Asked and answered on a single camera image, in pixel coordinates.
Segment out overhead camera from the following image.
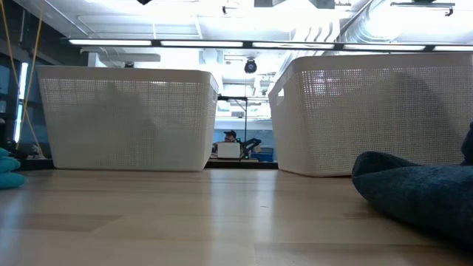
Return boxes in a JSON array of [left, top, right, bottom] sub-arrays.
[[243, 58, 259, 75]]

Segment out navy garment with drawstring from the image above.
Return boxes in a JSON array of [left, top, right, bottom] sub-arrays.
[[351, 121, 473, 243]]

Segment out black rear frame rail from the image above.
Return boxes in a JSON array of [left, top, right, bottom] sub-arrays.
[[204, 160, 279, 171]]

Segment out blue bin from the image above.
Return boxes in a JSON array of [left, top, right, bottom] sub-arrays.
[[254, 146, 276, 163]]

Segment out person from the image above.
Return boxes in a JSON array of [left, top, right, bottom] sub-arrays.
[[211, 129, 239, 154]]

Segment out teal folded garment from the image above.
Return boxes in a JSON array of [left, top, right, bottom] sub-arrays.
[[0, 146, 27, 191]]

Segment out yellow cable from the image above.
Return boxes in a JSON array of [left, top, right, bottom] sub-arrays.
[[0, 0, 46, 158]]

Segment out black thin stand pole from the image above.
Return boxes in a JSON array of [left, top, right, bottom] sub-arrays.
[[217, 95, 249, 143]]

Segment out overhead LED light bar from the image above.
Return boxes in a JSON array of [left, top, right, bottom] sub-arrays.
[[67, 38, 473, 53]]

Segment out white mesh basket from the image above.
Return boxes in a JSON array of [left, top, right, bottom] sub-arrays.
[[35, 65, 220, 173], [268, 52, 473, 177]]

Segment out white box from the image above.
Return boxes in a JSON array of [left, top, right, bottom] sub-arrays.
[[217, 142, 242, 160]]

